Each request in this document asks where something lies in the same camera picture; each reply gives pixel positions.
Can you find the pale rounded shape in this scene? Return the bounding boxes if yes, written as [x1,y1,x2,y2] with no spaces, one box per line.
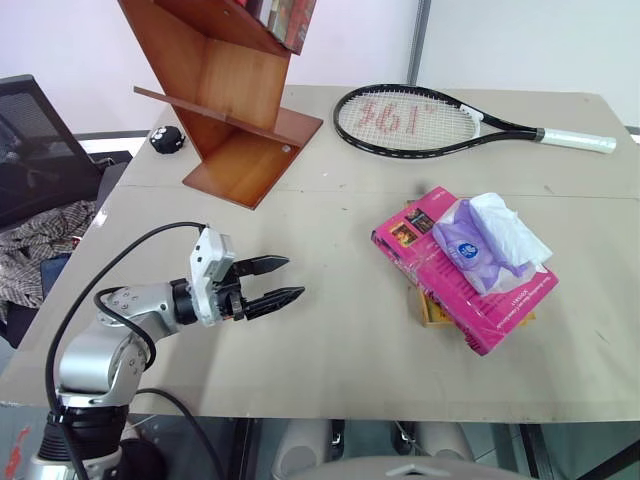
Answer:
[416,421,475,462]
[276,418,332,480]

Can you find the brown wooden zigzag bookshelf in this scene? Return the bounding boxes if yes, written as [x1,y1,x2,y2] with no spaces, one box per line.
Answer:
[117,0,325,211]

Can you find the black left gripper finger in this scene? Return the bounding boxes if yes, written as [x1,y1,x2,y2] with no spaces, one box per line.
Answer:
[233,255,292,278]
[242,285,307,322]

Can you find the small black googly-eyed toy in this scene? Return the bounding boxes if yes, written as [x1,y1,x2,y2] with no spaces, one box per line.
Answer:
[150,125,188,154]

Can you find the black body cable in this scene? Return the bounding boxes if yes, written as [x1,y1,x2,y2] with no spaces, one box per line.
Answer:
[133,388,227,480]

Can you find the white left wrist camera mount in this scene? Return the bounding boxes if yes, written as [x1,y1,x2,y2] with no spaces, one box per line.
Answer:
[188,226,237,329]

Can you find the yellow book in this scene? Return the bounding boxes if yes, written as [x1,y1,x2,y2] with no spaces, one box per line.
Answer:
[417,288,538,329]

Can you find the black table leg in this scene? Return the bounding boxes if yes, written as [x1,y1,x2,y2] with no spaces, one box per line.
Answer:
[231,418,265,480]
[518,423,547,480]

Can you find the grey wall post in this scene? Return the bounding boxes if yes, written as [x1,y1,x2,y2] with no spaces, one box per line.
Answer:
[406,0,433,87]

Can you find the dark blue cloth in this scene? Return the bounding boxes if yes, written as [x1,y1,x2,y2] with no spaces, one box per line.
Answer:
[39,252,74,297]

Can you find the purple tissue pack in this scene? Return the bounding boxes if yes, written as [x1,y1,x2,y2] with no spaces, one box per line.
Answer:
[431,192,556,297]

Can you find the black mesh office chair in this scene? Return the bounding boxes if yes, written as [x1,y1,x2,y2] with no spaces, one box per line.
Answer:
[0,74,134,351]

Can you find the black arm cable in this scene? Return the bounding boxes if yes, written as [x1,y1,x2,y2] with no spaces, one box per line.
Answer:
[44,221,209,480]

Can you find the pink book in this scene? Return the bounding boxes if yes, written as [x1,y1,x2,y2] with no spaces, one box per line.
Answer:
[370,186,560,358]

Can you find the plaid cloth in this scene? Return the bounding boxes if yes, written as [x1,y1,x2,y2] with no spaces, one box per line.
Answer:
[0,199,102,321]

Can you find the black tennis racket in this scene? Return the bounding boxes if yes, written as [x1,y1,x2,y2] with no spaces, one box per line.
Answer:
[333,83,618,163]

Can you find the books on shelf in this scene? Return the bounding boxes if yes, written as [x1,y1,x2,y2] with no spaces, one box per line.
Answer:
[266,0,319,56]

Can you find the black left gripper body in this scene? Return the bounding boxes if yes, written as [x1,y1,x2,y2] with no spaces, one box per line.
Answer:
[216,261,251,323]

